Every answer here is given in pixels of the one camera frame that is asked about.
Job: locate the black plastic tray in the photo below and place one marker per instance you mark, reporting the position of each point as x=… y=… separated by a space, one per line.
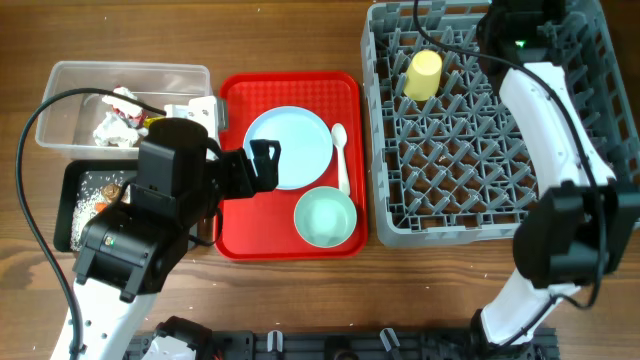
x=65 y=200

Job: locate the large light blue plate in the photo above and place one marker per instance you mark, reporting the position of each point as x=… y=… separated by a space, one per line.
x=305 y=142

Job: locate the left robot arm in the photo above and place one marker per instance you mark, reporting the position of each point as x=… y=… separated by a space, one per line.
x=114 y=294

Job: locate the teal green bowl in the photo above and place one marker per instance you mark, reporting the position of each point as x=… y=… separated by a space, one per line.
x=324 y=217

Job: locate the grey dishwasher rack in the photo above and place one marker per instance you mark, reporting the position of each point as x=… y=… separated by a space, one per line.
x=454 y=169

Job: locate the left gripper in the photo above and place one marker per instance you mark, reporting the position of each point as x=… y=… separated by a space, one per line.
x=245 y=170

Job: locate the yellow plastic cup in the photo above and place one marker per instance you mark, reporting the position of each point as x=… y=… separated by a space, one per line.
x=423 y=75

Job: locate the red serving tray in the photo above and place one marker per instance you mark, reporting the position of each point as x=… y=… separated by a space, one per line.
x=261 y=228

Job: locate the white plastic spoon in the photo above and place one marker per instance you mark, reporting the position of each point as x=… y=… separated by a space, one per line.
x=339 y=139

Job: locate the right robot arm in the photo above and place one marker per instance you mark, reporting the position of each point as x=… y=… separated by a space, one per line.
x=579 y=228

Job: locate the yellow wrapper strip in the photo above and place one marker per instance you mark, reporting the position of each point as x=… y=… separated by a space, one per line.
x=149 y=121

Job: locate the clear plastic bin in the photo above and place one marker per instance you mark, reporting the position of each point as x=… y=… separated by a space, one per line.
x=68 y=125

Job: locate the white rice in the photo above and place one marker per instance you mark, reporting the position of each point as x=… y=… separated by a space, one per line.
x=87 y=195

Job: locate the brown food lump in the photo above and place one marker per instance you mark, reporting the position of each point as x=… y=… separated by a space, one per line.
x=110 y=192

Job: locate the red foil wrapper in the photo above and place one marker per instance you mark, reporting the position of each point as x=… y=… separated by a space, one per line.
x=132 y=120

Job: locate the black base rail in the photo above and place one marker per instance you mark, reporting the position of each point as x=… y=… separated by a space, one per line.
x=444 y=344

